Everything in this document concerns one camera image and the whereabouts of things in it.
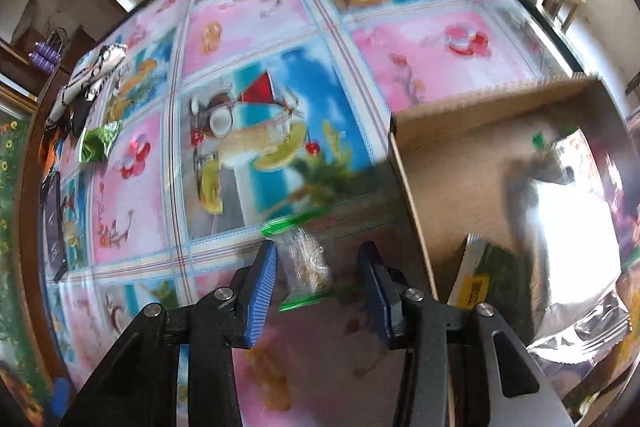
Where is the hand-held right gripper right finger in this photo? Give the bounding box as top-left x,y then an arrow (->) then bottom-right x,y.
356,242 -> 573,427

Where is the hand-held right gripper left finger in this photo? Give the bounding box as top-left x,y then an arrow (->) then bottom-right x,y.
60,239 -> 279,427

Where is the clear packet with green ends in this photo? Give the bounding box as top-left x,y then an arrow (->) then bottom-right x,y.
261,212 -> 361,313

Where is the cardboard box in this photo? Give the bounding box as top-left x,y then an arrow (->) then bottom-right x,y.
387,74 -> 640,427

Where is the green packet with yellow label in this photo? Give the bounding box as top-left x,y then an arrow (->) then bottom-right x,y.
447,234 -> 536,328

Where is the silver foil bag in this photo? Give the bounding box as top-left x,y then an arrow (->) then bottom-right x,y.
517,177 -> 631,363

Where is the black smartphone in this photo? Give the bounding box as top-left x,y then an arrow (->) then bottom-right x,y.
42,171 -> 68,283

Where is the green snack packet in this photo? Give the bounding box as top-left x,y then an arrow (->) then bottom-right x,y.
80,121 -> 123,164

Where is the long patterned snack packet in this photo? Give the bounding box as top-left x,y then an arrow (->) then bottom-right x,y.
530,127 -> 606,188

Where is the flower painted panel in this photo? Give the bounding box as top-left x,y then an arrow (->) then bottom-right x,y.
0,107 -> 51,408

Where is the fruit print tablecloth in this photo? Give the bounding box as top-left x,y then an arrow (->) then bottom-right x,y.
37,0 -> 586,427

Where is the patterned scarf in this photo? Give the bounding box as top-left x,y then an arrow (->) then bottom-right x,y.
40,43 -> 128,172

